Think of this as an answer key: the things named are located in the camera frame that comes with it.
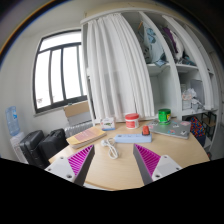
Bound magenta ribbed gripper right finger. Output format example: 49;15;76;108
133;144;182;185

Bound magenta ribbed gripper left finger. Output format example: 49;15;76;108
46;145;95;186

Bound orange red charger plug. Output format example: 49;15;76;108
142;125;150;136

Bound black soft bag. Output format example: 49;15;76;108
40;128;68;160

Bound white oil radiator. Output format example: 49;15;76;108
64;121;93;137

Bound tan book stack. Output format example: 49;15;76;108
67;127;106;148

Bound light blue power strip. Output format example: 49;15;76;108
114;134;152;143

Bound grey laptop with stickers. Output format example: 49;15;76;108
148;120;191;139

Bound white jar red lid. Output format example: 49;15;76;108
125;113;139;129

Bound green jar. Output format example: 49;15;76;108
158;108;171;125

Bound small white blue box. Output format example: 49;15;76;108
100;117;116;131

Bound colourful bag under shelf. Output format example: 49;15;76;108
190;116;206;146

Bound cardboard box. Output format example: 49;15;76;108
64;101;91;125

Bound white crumpled bags on shelf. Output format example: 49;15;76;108
182;88;203;111

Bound black framed window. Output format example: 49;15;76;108
32;29;87;113

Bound white curtain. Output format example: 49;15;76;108
86;13;155;121

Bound white shelving unit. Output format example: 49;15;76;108
80;6;219;151

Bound clothes pile on shelf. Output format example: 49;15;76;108
138;21;198;68

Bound white coiled cable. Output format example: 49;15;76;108
100;137;120;160

